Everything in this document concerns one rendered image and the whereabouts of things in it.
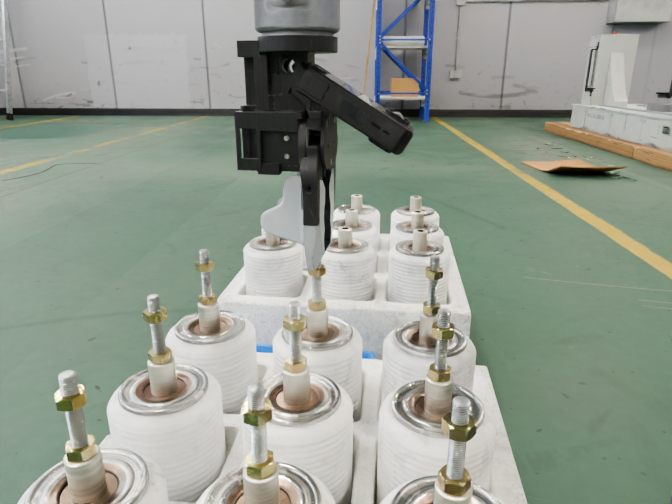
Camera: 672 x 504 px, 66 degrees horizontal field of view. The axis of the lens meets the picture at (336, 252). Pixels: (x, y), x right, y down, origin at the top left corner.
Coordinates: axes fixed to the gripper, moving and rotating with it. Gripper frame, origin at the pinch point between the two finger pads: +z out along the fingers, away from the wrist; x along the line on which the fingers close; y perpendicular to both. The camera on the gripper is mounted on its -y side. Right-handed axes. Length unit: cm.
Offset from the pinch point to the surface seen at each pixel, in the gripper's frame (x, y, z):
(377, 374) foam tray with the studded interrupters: -4.4, -5.5, 16.3
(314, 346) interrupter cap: 3.5, 0.2, 8.9
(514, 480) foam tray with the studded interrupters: 10.3, -18.8, 16.4
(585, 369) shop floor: -41, -41, 34
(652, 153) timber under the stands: -286, -141, 28
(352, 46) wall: -615, 84, -47
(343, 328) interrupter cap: -1.1, -2.0, 9.0
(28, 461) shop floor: -3, 43, 34
